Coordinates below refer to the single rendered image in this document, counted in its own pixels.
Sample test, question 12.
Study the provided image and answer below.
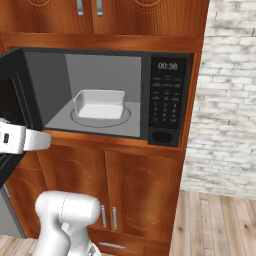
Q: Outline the black microwave oven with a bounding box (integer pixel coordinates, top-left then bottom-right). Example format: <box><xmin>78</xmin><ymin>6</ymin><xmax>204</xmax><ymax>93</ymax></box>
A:
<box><xmin>21</xmin><ymin>46</ymin><xmax>192</xmax><ymax>148</ymax></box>

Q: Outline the black microwave door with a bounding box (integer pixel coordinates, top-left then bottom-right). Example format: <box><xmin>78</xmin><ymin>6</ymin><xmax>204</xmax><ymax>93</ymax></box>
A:
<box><xmin>0</xmin><ymin>47</ymin><xmax>44</xmax><ymax>188</ymax></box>

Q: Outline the wooden drawer front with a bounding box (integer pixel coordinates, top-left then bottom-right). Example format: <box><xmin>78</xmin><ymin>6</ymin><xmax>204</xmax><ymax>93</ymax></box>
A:
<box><xmin>87</xmin><ymin>227</ymin><xmax>171</xmax><ymax>256</ymax></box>

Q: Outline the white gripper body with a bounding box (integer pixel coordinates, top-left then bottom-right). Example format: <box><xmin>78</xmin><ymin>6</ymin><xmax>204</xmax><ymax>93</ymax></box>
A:
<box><xmin>23</xmin><ymin>128</ymin><xmax>52</xmax><ymax>152</ymax></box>

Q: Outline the clear rectangular container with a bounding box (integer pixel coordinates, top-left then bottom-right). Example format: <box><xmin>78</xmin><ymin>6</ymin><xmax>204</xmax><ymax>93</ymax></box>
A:
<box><xmin>72</xmin><ymin>89</ymin><xmax>126</xmax><ymax>120</ymax></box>

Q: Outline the grey appliance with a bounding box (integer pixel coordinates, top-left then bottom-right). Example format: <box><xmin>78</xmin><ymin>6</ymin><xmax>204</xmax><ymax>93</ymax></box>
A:
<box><xmin>0</xmin><ymin>184</ymin><xmax>27</xmax><ymax>240</ymax></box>

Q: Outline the wooden cabinet frame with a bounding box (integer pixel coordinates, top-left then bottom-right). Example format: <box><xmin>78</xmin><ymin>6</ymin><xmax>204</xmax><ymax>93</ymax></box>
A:
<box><xmin>0</xmin><ymin>0</ymin><xmax>211</xmax><ymax>256</ymax></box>

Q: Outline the silver drawer handle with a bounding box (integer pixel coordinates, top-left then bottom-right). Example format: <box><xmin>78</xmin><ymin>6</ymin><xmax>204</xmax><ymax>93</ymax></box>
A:
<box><xmin>97</xmin><ymin>241</ymin><xmax>127</xmax><ymax>251</ymax></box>

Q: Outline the silver cupboard handle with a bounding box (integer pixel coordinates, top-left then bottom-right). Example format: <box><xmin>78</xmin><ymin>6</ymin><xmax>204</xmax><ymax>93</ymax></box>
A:
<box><xmin>100</xmin><ymin>204</ymin><xmax>107</xmax><ymax>229</ymax></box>
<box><xmin>111</xmin><ymin>206</ymin><xmax>119</xmax><ymax>231</ymax></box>
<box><xmin>95</xmin><ymin>0</ymin><xmax>104</xmax><ymax>17</ymax></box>
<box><xmin>76</xmin><ymin>0</ymin><xmax>85</xmax><ymax>18</ymax></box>

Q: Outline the wooden cupboard door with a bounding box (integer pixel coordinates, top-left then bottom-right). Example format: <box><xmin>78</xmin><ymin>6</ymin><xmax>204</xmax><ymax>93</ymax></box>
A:
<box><xmin>104</xmin><ymin>150</ymin><xmax>184</xmax><ymax>243</ymax></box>
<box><xmin>5</xmin><ymin>151</ymin><xmax>48</xmax><ymax>240</ymax></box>
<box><xmin>35</xmin><ymin>145</ymin><xmax>110</xmax><ymax>232</ymax></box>
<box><xmin>91</xmin><ymin>0</ymin><xmax>211</xmax><ymax>38</ymax></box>
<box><xmin>0</xmin><ymin>0</ymin><xmax>94</xmax><ymax>35</ymax></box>

